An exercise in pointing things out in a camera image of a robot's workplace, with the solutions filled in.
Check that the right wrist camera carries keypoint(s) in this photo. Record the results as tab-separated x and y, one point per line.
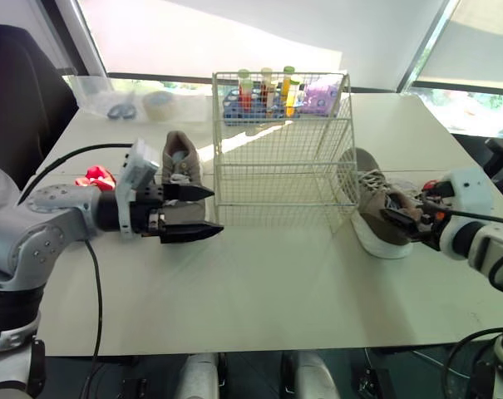
471	191

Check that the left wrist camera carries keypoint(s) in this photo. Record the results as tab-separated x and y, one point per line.
139	166

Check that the yellow tube with green cap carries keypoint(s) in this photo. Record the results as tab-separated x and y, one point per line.
288	83

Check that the roll of tape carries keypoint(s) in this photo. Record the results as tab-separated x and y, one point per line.
159	106

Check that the large grey shoe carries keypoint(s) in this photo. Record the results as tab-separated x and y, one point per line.
373	203
180	145

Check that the robot body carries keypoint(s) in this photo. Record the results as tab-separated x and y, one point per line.
313	374

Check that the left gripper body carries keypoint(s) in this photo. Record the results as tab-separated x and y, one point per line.
147	208

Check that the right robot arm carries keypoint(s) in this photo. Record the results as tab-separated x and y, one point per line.
459	239

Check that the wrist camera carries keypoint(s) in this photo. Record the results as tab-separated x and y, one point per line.
471	191
139	166

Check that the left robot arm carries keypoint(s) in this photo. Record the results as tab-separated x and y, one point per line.
47	208

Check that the black chair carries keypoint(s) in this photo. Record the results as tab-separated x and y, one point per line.
22	104

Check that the small red shoe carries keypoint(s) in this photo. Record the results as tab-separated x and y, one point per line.
95	176

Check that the blue tube rack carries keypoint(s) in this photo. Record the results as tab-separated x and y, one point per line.
234	112

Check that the purple box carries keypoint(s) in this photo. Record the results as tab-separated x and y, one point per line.
319	97

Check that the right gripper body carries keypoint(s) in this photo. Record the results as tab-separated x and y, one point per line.
432	224

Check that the red tube with green cap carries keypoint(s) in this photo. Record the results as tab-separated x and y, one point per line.
245	91

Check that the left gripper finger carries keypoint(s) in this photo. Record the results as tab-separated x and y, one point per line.
188	232
184	192

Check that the red tube with pale cap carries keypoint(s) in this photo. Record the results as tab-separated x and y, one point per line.
267	89

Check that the clear plastic bag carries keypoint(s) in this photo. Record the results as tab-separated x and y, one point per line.
89	91

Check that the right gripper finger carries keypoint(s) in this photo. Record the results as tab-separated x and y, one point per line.
402	222

